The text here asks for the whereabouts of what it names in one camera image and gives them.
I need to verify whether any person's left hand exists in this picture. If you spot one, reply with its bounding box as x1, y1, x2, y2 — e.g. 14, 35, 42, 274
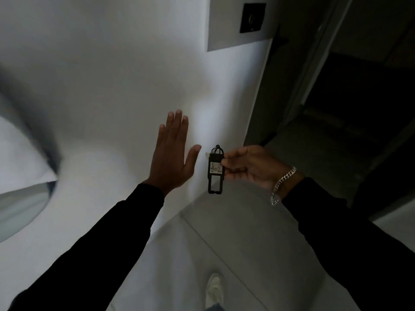
143, 109, 202, 197

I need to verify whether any person's right hand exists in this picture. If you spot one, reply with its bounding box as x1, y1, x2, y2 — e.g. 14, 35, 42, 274
220, 145, 306, 200

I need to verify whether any black key fob tag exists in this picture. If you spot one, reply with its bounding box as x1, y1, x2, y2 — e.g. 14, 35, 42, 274
207, 144, 225, 195

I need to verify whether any person's right forearm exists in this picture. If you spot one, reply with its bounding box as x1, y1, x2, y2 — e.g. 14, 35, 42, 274
281, 177, 415, 311

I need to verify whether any person's left forearm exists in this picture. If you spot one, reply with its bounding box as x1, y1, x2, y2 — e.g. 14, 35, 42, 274
7, 183, 165, 311

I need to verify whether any white shoe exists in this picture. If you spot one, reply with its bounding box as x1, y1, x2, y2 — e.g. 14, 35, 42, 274
205, 273, 225, 308

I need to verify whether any black card reader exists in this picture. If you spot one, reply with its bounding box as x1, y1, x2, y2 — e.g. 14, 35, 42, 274
239, 2, 267, 33

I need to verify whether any white round basin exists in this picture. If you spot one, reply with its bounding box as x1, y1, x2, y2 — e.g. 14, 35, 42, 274
0, 115, 58, 243

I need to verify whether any silver chain bracelet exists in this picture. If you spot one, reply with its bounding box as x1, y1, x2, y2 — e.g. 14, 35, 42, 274
270, 167, 297, 206

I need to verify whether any grey wall panel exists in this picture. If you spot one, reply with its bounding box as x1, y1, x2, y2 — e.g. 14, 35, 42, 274
207, 0, 282, 52

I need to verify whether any dark door frame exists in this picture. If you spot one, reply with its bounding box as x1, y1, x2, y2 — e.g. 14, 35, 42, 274
280, 0, 355, 127

